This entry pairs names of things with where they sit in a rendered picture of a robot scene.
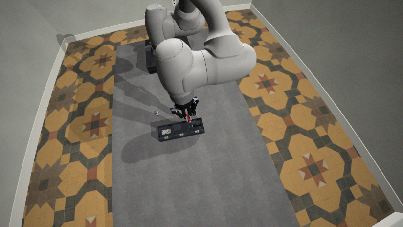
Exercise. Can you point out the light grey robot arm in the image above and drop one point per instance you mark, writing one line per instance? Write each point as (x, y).
(224, 57)

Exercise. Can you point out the black rack of bins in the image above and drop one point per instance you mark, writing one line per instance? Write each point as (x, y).
(180, 129)

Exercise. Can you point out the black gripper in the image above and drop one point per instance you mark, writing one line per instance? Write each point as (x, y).
(191, 106)

